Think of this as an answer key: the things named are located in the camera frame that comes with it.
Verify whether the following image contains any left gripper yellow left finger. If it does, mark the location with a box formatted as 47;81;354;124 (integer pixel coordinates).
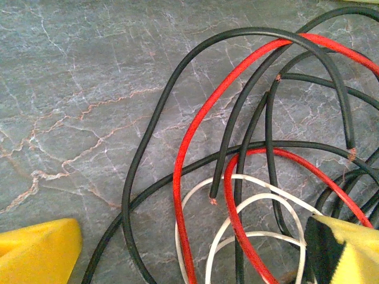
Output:
0;218;83;284

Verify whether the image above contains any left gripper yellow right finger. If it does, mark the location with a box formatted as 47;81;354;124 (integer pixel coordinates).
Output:
304;214;379;284

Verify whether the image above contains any white cable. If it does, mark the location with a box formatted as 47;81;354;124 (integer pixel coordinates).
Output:
174;173;323;284

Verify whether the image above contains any thin black cable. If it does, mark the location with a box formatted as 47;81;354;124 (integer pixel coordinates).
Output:
235;91;271;284
264;73;304;246

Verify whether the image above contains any red cable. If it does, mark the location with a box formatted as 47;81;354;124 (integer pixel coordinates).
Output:
173;33;379;284
223;147;374;284

